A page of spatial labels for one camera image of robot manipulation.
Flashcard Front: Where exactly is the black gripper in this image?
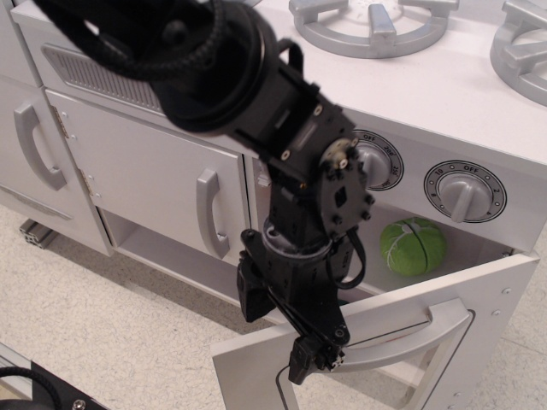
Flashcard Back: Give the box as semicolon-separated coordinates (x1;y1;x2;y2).
237;229;350;384

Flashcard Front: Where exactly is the white oven door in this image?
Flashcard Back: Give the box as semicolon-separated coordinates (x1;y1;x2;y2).
212;253;538;409

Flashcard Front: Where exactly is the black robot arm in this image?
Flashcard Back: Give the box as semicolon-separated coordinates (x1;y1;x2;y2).
39;1;373;384

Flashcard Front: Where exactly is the green toy cabbage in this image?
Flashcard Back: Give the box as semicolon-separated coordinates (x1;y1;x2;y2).
379;217;448;277

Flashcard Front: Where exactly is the grey middle control knob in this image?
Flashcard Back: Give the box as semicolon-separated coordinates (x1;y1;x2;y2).
354;129;404;190

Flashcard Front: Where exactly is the grey control knob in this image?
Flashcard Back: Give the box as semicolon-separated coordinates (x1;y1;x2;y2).
424;160;508;224
354;129;404;190

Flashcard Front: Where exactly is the white cabinet door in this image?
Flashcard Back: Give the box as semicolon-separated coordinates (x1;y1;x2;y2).
46;91;250;264

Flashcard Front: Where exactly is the grey right control knob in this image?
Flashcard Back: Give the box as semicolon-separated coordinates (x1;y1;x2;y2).
424;160;508;224

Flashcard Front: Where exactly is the white toy kitchen body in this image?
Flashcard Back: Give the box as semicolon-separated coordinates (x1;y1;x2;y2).
1;1;546;409

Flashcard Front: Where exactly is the white left fridge door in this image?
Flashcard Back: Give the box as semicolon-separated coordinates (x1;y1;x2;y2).
1;76;112;255

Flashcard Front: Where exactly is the silver left stove burner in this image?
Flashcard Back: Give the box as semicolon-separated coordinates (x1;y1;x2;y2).
289;1;460;59

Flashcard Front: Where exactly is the silver stove burner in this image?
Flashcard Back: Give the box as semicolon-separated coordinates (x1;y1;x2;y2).
289;1;460;59
490;1;546;106

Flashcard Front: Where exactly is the silver vent grille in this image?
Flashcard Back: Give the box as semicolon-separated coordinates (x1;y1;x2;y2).
41;44;162;113

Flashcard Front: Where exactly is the silver right stove burner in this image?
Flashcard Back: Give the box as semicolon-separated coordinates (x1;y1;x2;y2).
490;1;546;106

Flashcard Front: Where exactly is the grey cabinet door handle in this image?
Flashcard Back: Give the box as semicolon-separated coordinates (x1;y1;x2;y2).
196;168;230;260

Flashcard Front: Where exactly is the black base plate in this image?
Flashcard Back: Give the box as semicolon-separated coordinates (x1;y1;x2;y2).
31;362;107;410

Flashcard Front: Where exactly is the aluminium frame rail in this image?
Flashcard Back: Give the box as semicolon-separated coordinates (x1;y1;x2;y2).
19;220;58;249

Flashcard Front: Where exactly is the black braided cable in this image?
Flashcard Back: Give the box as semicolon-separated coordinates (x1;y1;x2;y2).
0;366;59;410

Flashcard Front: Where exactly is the grey fridge door handle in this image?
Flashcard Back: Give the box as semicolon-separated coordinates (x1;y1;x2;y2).
13;102;67;191

